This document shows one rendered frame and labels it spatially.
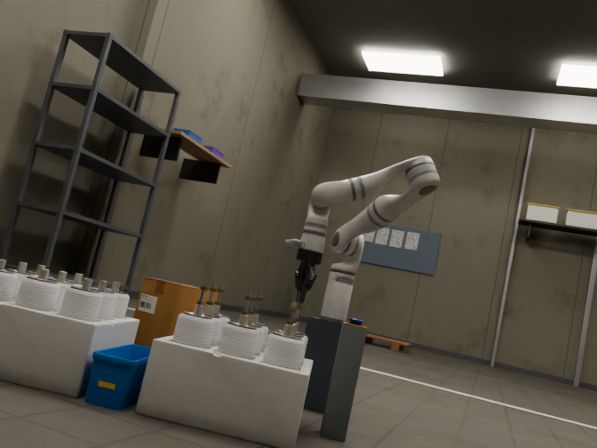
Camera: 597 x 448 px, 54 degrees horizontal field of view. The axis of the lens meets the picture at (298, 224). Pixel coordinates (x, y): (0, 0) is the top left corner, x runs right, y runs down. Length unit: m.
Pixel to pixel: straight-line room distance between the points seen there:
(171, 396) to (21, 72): 3.52
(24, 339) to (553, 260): 9.09
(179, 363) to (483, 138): 9.34
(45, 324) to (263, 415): 0.58
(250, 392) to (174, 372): 0.19
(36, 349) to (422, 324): 8.73
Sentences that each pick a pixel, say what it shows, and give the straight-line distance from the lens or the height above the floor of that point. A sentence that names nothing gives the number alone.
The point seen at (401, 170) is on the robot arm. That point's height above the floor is 0.80.
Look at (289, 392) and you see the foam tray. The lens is 1.43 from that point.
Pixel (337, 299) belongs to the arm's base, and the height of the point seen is 0.38.
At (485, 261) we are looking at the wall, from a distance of 10.00.
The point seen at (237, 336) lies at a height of 0.23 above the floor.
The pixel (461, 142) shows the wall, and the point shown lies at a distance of 10.48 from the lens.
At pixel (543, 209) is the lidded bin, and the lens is 9.62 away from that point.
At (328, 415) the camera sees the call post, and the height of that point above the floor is 0.06.
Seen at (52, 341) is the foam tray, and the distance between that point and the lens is 1.57.
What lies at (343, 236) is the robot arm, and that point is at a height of 0.59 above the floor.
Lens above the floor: 0.35
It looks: 7 degrees up
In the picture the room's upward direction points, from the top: 13 degrees clockwise
